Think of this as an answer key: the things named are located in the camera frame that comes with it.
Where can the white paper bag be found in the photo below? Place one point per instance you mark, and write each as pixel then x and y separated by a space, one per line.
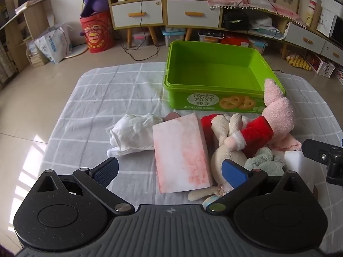
pixel 53 44

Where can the red printed bag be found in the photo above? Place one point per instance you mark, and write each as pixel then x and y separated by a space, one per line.
pixel 95 34

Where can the clear blue storage bin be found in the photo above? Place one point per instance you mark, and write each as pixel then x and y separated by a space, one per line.
pixel 174 36

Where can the wooden bookshelf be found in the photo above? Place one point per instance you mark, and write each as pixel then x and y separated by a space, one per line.
pixel 21 32

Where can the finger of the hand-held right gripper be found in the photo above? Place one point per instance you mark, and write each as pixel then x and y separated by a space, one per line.
pixel 313 150

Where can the pink plush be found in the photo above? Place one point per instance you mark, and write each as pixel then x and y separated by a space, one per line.
pixel 278 115

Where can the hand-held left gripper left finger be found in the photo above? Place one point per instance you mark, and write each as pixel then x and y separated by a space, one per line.
pixel 107 170

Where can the pile of folded cloths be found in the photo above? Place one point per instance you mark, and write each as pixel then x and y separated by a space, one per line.
pixel 264 26

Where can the pink and white sponge block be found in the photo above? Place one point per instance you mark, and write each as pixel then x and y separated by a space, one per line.
pixel 182 152

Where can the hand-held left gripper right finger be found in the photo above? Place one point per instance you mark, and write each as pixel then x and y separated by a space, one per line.
pixel 235 174

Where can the red and white box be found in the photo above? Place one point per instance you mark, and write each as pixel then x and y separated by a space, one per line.
pixel 321 67

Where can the white cloth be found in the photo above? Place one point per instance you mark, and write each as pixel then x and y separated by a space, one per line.
pixel 134 133

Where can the tall wooden cabinet white drawers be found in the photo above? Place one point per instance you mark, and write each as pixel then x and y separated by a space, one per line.
pixel 150 13

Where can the beige rabbit plush blue dress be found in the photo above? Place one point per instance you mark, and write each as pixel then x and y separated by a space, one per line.
pixel 222 150

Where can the low wooden cabinet white drawers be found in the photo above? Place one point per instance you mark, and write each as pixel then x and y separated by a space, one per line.
pixel 302 36

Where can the green plastic box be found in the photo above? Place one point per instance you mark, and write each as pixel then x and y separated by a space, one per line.
pixel 214 59

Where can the black bag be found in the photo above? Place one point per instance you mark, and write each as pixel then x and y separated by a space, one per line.
pixel 235 20

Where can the yellow egg tray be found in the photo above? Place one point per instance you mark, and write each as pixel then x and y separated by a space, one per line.
pixel 298 61

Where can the white microwave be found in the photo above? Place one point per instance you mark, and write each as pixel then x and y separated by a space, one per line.
pixel 331 21

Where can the grey checked blanket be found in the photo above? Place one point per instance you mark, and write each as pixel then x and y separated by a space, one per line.
pixel 107 99

